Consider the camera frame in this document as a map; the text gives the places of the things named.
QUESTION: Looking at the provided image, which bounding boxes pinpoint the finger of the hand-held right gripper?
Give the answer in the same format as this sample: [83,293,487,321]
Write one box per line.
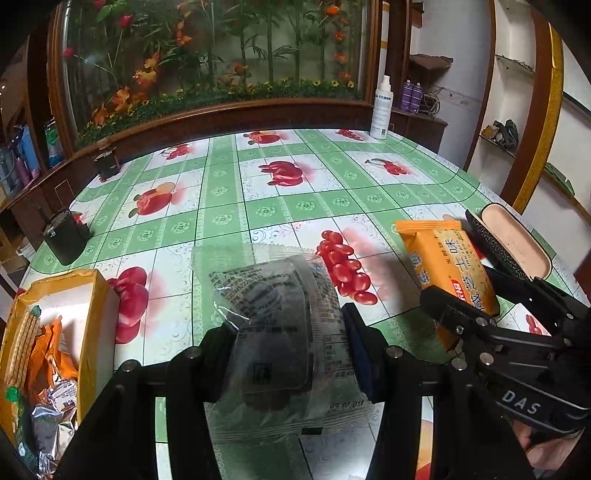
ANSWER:
[480,264,573,324]
[419,284,498,339]

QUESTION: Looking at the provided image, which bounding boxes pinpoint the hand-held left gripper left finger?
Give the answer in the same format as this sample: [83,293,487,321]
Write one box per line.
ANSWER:
[53,323,241,480]

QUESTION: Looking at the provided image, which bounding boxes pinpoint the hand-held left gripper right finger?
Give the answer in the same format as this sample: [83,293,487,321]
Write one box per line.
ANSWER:
[339,302,527,480]

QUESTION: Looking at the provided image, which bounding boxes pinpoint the yellow orange biscuit packet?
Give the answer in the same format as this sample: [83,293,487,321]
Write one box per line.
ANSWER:
[394,219,502,352]

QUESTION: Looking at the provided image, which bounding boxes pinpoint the clear packet of dark snack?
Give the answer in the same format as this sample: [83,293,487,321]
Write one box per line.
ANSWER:
[190,244,370,437]

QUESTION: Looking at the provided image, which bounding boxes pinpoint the yellow-rimmed white tray box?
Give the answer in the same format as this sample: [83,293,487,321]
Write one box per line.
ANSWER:
[0,268,112,467]

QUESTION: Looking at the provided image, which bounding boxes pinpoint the silver foil snack packet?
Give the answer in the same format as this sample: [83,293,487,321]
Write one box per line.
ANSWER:
[30,401,77,472]

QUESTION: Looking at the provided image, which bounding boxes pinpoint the long cracker packet orange ends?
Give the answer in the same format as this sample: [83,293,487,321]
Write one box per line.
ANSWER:
[4,305,42,388]

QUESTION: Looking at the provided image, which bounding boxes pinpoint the person's right hand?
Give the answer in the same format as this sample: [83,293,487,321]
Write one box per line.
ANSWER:
[512,415,587,480]

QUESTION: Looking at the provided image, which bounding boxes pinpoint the open black glasses case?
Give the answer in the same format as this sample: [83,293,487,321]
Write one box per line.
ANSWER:
[464,203,552,280]

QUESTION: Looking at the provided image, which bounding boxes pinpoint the green fruit print tablecloth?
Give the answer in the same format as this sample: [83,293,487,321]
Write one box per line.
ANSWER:
[16,128,591,480]

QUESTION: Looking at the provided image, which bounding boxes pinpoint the dark tool bundle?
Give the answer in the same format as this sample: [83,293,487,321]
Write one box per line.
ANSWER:
[480,120,520,158]

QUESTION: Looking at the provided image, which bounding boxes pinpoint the small white wrapped snack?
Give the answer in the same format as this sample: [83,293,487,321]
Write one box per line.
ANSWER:
[48,378,78,411]

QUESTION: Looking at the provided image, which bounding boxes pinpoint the orange foil snack packet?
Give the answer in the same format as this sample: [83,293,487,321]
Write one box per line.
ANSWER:
[28,318,63,370]

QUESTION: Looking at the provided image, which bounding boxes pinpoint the large black metal cylinder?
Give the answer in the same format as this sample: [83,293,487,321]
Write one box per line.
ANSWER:
[42,209,93,266]

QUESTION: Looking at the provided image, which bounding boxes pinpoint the white spray bottle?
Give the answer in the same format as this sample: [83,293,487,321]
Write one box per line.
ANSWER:
[369,76,395,140]

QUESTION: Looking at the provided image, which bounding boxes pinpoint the small black metal cylinder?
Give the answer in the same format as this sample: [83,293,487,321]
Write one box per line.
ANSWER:
[91,141,122,181]

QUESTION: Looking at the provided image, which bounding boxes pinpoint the dark green snack packet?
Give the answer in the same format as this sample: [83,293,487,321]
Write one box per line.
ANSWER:
[0,387,35,467]

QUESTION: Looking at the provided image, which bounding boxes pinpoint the dark wooden display cabinet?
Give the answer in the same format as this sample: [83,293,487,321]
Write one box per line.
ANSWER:
[0,0,448,222]

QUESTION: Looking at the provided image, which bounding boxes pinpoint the green label plastic bottle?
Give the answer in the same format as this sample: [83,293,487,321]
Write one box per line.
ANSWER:
[44,117,65,168]

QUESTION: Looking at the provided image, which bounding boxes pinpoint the glass display with artificial plants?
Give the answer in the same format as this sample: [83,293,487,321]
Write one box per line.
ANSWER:
[48,0,384,148]

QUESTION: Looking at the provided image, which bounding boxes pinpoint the gold trimmed wooden frame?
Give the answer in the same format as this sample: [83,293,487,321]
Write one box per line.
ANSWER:
[501,9,566,213]

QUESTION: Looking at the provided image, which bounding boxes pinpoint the coiled cable bundle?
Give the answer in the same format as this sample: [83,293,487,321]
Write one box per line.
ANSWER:
[420,90,444,116]

